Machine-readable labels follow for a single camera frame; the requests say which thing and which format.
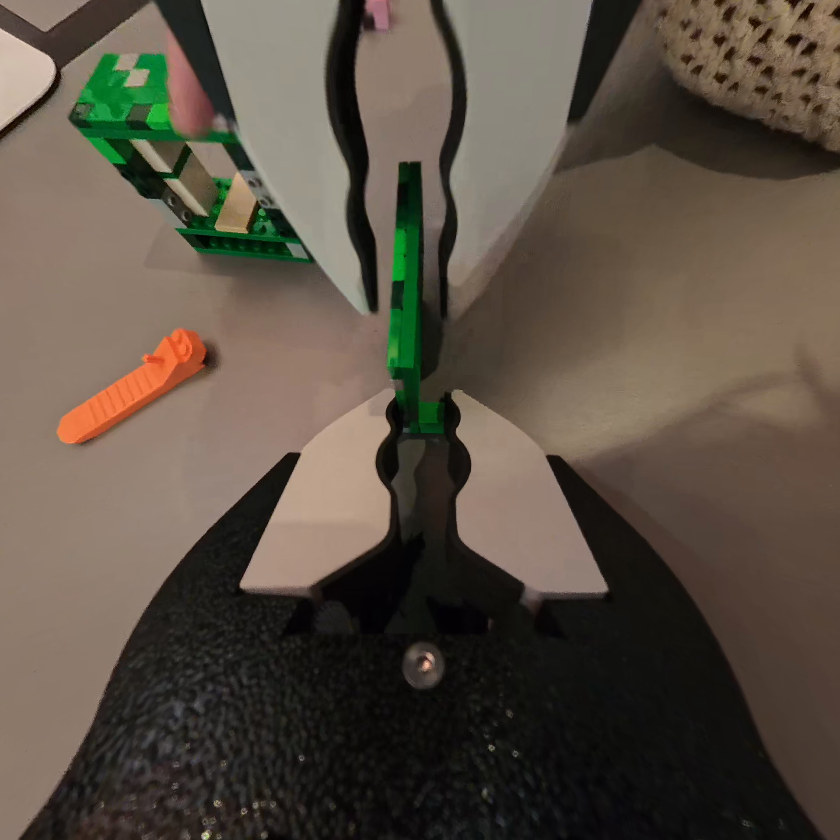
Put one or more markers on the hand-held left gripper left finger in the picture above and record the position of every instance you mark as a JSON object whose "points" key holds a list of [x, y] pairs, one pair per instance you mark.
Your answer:
{"points": [[328, 512]]}

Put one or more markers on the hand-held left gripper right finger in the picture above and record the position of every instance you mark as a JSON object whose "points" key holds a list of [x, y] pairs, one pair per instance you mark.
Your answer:
{"points": [[525, 518]]}

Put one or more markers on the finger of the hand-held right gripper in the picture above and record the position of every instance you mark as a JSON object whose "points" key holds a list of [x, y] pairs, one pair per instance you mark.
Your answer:
{"points": [[275, 98], [512, 98]]}

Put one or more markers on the green lego wall panel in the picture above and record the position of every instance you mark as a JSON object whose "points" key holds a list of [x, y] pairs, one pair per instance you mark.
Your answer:
{"points": [[408, 262]]}

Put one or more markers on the green lego block structure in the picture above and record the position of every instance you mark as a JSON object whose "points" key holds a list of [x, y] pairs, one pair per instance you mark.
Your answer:
{"points": [[197, 197]]}

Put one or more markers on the pink lego brick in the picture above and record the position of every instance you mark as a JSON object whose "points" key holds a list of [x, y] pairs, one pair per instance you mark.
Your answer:
{"points": [[379, 14]]}

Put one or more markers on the person's right hand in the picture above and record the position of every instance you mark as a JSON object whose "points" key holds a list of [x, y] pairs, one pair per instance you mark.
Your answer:
{"points": [[190, 92]]}

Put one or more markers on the cream knit sweater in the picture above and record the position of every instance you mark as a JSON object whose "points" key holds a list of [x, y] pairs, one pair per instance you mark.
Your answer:
{"points": [[754, 59]]}

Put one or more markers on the orange brick separator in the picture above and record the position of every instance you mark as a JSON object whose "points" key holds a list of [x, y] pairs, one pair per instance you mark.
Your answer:
{"points": [[124, 394]]}

